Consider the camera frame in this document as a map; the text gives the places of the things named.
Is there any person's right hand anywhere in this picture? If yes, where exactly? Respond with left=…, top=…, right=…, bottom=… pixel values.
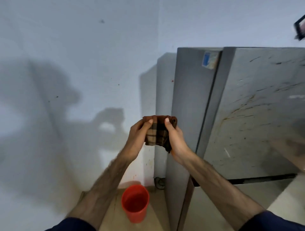
left=164, top=117, right=193, bottom=165

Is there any dark blue sleeve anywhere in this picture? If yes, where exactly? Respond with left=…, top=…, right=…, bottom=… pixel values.
left=238, top=210, right=305, bottom=231
left=45, top=217, right=97, bottom=231

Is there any plain silver refrigerator door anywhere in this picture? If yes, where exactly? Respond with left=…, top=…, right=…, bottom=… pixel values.
left=182, top=174, right=298, bottom=231

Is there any brown checked cloth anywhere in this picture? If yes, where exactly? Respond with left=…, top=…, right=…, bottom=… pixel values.
left=142, top=115, right=178, bottom=154

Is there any blue and white label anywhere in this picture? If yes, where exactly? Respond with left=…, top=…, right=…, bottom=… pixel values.
left=202, top=51, right=220, bottom=70

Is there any person's left forearm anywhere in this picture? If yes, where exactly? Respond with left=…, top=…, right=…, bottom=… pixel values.
left=65, top=152, right=134, bottom=230

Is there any black cable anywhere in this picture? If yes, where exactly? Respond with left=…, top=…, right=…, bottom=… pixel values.
left=154, top=177, right=166, bottom=190

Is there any dark blue left sleeve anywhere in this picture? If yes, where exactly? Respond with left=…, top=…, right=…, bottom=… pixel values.
left=45, top=217, right=97, bottom=231

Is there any dark blue right sleeve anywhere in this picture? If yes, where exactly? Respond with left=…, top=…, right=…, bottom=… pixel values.
left=238, top=210, right=305, bottom=231

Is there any silver refrigerator door with logo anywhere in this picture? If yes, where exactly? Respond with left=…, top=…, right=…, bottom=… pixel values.
left=195, top=47, right=305, bottom=180

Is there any person's right forearm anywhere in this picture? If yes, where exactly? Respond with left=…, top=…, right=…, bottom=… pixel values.
left=183, top=157, right=266, bottom=230

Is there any red plastic bucket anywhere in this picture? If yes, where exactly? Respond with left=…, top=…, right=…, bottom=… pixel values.
left=121, top=184, right=150, bottom=224

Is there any grey refrigerator cabinet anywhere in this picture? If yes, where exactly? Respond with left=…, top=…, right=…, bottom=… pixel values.
left=166, top=47, right=223, bottom=231

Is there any person's left hand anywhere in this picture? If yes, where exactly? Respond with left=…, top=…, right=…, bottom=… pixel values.
left=124, top=119, right=154, bottom=162

